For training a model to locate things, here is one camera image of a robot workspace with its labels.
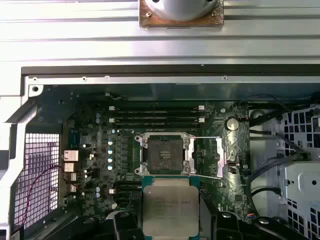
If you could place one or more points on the black clipped RAM slot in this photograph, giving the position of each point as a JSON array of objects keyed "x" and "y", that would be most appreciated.
[
  {"x": 155, "y": 124},
  {"x": 128, "y": 183},
  {"x": 155, "y": 112}
]

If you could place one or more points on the silver coin battery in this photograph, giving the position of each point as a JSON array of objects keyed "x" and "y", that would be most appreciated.
[{"x": 232, "y": 123}]

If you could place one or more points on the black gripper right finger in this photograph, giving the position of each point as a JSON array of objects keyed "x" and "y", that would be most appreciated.
[{"x": 227, "y": 227}]

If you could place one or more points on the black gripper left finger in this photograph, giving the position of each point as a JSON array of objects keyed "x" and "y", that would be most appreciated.
[{"x": 125, "y": 227}]

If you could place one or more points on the perforated metal drive cage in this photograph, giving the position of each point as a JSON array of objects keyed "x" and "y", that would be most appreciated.
[{"x": 300, "y": 180}]

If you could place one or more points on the silver rear port block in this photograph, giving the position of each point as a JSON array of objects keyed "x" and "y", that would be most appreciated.
[
  {"x": 71, "y": 155},
  {"x": 69, "y": 167}
]

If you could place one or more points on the CPU socket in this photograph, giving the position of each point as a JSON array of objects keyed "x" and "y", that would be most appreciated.
[{"x": 163, "y": 155}]

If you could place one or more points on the white clipped RAM slot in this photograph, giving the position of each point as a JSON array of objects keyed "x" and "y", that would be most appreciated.
[
  {"x": 155, "y": 120},
  {"x": 155, "y": 108},
  {"x": 128, "y": 192}
]

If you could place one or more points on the silver topped CPU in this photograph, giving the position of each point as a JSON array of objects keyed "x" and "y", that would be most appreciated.
[{"x": 170, "y": 207}]

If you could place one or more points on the round silver capacitor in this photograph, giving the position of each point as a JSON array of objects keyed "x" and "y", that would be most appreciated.
[
  {"x": 110, "y": 142},
  {"x": 110, "y": 167},
  {"x": 110, "y": 151},
  {"x": 110, "y": 160}
]

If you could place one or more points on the brown square base plate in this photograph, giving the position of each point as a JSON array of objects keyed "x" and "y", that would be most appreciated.
[{"x": 143, "y": 22}]

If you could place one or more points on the green motherboard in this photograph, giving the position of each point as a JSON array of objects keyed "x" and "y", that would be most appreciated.
[{"x": 232, "y": 197}]

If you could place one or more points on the black PC case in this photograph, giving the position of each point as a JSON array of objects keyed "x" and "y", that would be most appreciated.
[{"x": 150, "y": 80}]

